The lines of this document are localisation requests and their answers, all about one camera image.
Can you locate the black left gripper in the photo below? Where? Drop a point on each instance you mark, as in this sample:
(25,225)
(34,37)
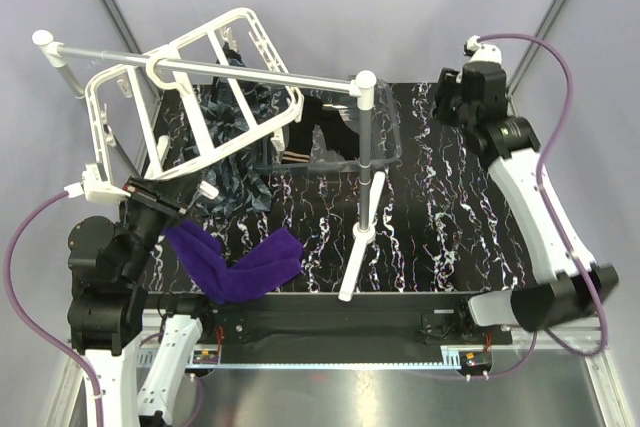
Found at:
(174,194)

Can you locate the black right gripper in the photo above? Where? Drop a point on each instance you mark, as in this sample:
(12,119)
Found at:
(447,83)

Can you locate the purple fleece sock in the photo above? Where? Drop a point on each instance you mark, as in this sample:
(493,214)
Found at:
(269,265)

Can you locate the black striped sock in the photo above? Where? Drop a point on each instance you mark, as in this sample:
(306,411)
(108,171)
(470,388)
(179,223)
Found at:
(300,140)

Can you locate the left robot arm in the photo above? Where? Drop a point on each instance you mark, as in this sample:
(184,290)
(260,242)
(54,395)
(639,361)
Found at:
(107,260)

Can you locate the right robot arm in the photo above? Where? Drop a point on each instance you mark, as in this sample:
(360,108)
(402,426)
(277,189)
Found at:
(569,283)

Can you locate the white clip drying hanger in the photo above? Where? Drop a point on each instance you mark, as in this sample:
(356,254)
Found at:
(165,68)

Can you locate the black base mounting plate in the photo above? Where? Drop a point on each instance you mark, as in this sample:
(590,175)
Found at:
(303,329)

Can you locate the metal hanging rack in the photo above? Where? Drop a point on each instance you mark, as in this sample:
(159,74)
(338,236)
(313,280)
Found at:
(85,70)

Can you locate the clear plastic bin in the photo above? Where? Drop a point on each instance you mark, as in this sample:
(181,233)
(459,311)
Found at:
(386,147)

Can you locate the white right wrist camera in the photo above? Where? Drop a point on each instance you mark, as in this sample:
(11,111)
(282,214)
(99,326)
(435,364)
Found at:
(478,51)

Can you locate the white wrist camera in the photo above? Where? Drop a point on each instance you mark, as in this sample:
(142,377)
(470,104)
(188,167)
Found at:
(95,186)
(478,51)

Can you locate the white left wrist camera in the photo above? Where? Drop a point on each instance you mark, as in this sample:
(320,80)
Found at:
(95,186)

